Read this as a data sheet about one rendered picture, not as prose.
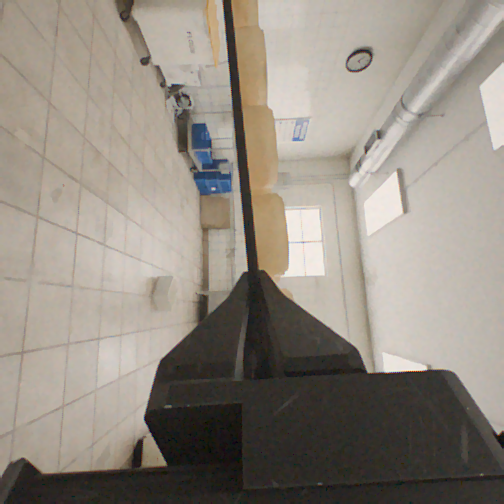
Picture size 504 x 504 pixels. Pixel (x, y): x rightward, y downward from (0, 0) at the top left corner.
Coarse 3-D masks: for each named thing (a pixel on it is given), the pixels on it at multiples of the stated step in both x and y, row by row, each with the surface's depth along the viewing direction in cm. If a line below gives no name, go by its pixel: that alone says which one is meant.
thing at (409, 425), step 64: (192, 384) 6; (256, 384) 6; (320, 384) 6; (384, 384) 6; (448, 384) 6; (192, 448) 7; (256, 448) 5; (320, 448) 5; (384, 448) 5; (448, 448) 5
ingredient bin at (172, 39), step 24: (144, 0) 230; (168, 0) 229; (192, 0) 229; (216, 0) 249; (144, 24) 238; (168, 24) 238; (192, 24) 238; (216, 24) 259; (168, 48) 258; (192, 48) 258; (216, 48) 267
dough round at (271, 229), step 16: (256, 208) 15; (272, 208) 15; (256, 224) 15; (272, 224) 15; (256, 240) 15; (272, 240) 15; (288, 240) 15; (272, 256) 15; (288, 256) 16; (272, 272) 16
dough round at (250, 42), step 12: (240, 36) 17; (252, 36) 17; (240, 48) 17; (252, 48) 17; (264, 48) 17; (240, 60) 17; (252, 60) 17; (264, 60) 17; (240, 72) 17; (252, 72) 17; (264, 72) 18; (240, 84) 18; (252, 84) 18; (264, 84) 18; (252, 96) 19; (264, 96) 19
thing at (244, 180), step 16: (224, 0) 15; (224, 16) 15; (240, 96) 14; (240, 112) 14; (240, 128) 14; (240, 144) 14; (240, 160) 14; (240, 176) 14; (240, 192) 14; (256, 256) 13; (256, 272) 13; (256, 288) 13; (256, 304) 12; (256, 320) 12; (256, 336) 12; (256, 352) 12
